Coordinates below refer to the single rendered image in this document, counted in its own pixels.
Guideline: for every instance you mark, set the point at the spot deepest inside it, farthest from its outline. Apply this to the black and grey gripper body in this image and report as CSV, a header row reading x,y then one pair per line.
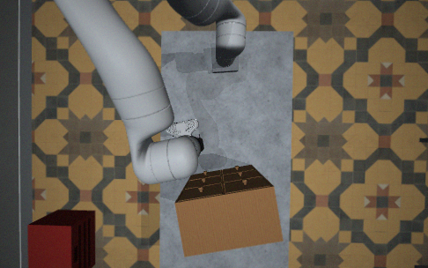
x,y
185,129

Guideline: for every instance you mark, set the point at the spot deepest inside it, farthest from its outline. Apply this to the brown wooden chest of drawers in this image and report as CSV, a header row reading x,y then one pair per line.
x,y
228,221

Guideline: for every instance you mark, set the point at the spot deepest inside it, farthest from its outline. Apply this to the brown wooden drawer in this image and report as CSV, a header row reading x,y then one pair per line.
x,y
236,169
240,175
204,182
201,191
245,184
205,174

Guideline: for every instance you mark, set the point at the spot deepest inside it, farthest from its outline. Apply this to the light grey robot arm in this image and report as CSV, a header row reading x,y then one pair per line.
x,y
134,83

